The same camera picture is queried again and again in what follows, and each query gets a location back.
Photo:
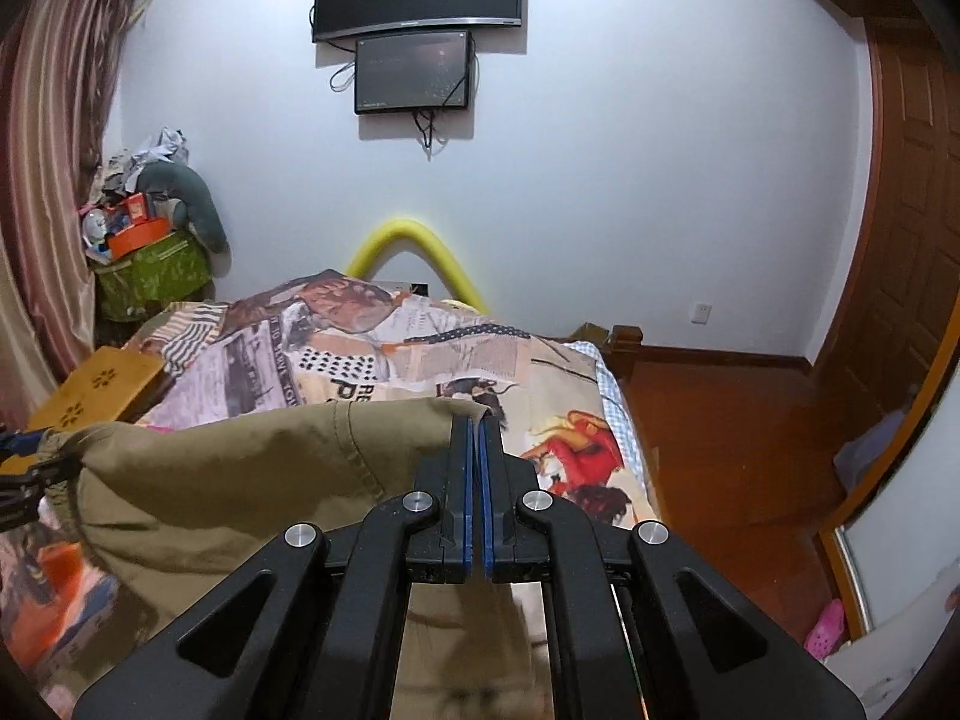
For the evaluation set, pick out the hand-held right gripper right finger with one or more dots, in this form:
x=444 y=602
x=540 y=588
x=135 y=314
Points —
x=489 y=510

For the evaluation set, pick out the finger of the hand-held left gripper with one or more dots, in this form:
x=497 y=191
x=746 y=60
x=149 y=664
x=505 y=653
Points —
x=22 y=444
x=30 y=491

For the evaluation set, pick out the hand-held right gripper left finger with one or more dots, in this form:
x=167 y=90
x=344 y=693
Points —
x=469 y=510

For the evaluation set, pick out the olive green pants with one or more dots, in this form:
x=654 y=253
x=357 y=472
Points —
x=225 y=480

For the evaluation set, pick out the small wooden folding table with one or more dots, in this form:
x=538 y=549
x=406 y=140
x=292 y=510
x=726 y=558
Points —
x=97 y=386

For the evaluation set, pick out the printed blanket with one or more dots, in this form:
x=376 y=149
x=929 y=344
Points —
x=420 y=360

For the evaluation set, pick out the checkered bed sheet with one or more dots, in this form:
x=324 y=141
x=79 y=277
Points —
x=611 y=397

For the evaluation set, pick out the green patterned box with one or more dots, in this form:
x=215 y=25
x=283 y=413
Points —
x=150 y=270

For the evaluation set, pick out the orange box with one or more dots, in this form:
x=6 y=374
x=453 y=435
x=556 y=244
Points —
x=139 y=229

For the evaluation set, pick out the pink striped curtain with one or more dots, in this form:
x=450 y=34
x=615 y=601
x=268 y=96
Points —
x=45 y=165

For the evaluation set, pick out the yellow foam tube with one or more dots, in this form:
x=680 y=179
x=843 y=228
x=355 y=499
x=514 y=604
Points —
x=397 y=229

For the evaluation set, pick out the grey plush toy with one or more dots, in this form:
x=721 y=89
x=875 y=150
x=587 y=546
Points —
x=187 y=195

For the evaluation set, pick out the pile of crumpled clothes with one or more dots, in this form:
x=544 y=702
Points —
x=142 y=157

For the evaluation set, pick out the pink shoe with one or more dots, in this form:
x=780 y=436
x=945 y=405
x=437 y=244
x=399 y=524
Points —
x=825 y=630

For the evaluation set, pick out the brown wooden door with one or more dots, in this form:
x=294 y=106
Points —
x=900 y=240

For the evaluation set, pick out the wooden bed post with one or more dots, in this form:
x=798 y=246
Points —
x=626 y=341

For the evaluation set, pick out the white wall socket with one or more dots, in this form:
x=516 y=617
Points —
x=701 y=313

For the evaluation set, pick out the small black wall monitor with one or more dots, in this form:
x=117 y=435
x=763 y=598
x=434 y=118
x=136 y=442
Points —
x=412 y=71

